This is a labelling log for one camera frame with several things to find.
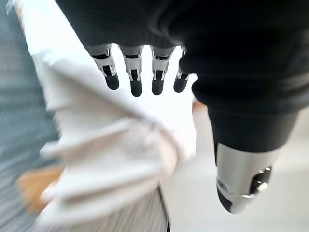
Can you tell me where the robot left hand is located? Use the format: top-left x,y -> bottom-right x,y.
55,0 -> 309,215

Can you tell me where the white bed quilt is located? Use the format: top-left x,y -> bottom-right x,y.
6,0 -> 199,232

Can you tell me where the wooden bed frame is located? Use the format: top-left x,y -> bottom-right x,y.
16,166 -> 64,212

